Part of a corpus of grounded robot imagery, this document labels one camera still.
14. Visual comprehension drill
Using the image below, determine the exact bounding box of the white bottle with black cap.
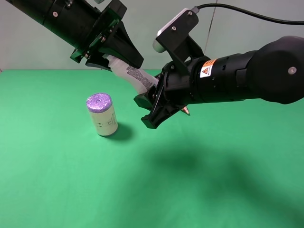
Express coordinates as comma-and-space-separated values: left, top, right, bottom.
106, 55, 158, 94

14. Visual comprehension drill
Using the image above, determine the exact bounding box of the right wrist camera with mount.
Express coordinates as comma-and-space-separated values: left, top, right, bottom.
152, 7, 204, 74

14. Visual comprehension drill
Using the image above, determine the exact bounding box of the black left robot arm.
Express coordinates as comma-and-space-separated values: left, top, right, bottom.
9, 0, 143, 70

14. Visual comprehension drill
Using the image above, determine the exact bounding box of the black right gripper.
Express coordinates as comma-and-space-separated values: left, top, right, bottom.
133, 56, 211, 129

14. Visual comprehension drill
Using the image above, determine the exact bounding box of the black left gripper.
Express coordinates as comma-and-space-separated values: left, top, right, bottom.
70, 0, 143, 72

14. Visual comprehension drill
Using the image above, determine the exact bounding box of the purple eggplant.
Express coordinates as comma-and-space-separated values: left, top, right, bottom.
181, 107, 190, 115

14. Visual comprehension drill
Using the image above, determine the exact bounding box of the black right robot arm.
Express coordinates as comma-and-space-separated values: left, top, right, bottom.
134, 36, 304, 129

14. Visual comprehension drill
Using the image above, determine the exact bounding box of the black camera cable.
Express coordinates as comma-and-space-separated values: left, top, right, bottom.
192, 3, 304, 25

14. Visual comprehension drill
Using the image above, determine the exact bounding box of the purple garbage bag roll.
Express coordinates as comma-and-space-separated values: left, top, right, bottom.
86, 93, 118, 137

